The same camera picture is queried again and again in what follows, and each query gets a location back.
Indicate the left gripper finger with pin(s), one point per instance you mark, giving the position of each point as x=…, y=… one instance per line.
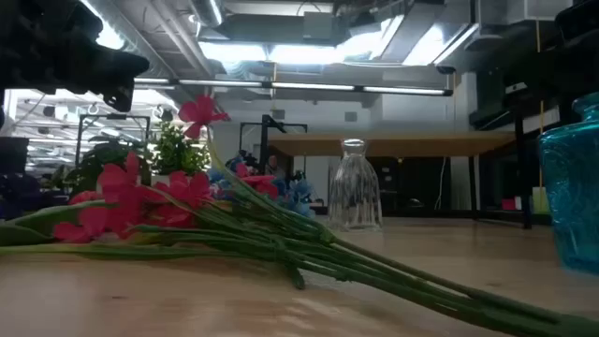
x=112, y=70

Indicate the red and orange flower bunch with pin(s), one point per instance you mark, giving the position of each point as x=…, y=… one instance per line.
x=185, y=187

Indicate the blue glass vase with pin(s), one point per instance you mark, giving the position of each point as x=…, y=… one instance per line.
x=573, y=187

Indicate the blue artificial flower bunch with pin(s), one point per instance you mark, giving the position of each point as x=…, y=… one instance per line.
x=299, y=192

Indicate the clear ribbed glass vase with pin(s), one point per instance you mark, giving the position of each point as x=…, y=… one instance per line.
x=354, y=187

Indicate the broad-leaf plant in white pot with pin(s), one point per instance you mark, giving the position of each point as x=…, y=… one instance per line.
x=105, y=159

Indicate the small-leaf plant in white pot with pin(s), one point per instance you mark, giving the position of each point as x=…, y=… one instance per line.
x=180, y=150

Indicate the dark monitor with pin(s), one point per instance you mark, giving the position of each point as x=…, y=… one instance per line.
x=11, y=154

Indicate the white and blue box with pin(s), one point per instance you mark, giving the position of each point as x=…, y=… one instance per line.
x=518, y=203

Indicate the person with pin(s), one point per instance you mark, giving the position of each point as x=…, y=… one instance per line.
x=273, y=165

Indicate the red box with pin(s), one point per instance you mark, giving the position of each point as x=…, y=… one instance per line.
x=508, y=204

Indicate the black metal frame stand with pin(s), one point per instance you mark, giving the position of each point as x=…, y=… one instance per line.
x=112, y=116

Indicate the wooden shelf with black frame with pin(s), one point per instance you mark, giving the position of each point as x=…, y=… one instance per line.
x=398, y=142

